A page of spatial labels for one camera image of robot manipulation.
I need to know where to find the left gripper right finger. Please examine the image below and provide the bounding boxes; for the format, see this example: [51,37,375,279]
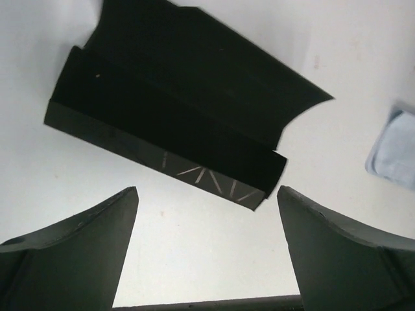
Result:
[277,186,414,310]

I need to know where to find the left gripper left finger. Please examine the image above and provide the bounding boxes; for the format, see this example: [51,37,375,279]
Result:
[1,187,139,310]

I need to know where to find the light blue cleaning cloth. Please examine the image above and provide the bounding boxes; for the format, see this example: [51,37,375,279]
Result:
[365,100,414,191]

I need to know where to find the black glasses case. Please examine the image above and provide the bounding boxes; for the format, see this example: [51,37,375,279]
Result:
[44,1,332,210]

